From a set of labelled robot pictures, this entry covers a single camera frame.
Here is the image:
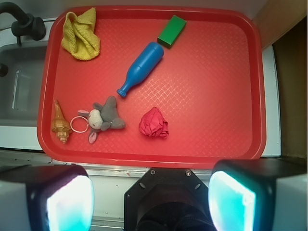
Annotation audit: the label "red plastic tray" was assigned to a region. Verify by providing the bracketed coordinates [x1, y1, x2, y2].
[37, 6, 266, 169]

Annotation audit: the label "grey plush donkey toy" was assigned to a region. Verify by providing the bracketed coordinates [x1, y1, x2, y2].
[77, 96, 126, 144]

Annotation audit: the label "white ring loop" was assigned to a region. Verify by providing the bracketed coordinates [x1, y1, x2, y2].
[70, 115, 89, 133]

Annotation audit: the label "yellow cloth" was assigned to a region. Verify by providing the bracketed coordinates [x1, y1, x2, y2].
[61, 7, 100, 61]

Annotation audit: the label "orange spiral seashell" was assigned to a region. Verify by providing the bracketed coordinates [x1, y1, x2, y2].
[51, 100, 72, 144]

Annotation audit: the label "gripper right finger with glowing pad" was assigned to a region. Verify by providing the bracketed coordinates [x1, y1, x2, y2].
[208, 159, 308, 231]

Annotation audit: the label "black faucet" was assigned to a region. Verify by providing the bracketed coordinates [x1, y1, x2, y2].
[0, 2, 46, 46]

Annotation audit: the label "green rectangular block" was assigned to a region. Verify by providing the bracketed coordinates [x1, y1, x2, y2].
[157, 15, 187, 49]

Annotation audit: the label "grey toy sink basin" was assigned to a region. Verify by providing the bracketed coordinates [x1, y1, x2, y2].
[0, 41, 47, 127]

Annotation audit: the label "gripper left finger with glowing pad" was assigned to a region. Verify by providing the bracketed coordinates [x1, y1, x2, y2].
[0, 165, 94, 231]

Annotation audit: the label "crumpled red cloth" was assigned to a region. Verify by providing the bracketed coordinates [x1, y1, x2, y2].
[139, 107, 169, 139]

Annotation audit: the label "blue plastic bottle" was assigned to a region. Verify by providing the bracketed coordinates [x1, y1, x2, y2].
[117, 42, 164, 97]

